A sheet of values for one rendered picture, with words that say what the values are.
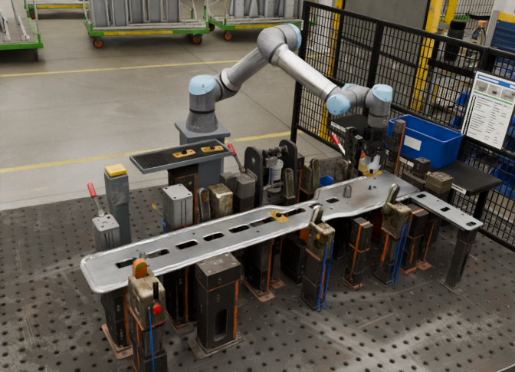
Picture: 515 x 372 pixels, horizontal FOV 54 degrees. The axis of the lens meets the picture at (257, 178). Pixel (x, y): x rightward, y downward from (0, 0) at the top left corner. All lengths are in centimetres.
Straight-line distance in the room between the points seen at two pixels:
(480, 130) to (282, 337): 127
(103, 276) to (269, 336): 61
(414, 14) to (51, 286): 309
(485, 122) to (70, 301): 185
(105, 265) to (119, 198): 32
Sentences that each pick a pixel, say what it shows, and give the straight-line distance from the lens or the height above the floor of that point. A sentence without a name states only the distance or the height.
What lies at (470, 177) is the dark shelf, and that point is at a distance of 238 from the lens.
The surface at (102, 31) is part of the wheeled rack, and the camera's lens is 843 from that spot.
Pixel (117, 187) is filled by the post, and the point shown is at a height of 110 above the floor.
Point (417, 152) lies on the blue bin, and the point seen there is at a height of 107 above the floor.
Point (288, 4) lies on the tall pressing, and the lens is 977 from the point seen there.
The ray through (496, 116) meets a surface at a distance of 239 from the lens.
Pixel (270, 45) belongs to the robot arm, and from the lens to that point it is 199.
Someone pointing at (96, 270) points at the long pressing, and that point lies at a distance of 164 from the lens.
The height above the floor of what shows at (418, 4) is 148.
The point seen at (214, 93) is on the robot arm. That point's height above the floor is 127.
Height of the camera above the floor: 198
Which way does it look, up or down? 28 degrees down
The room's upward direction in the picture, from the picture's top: 4 degrees clockwise
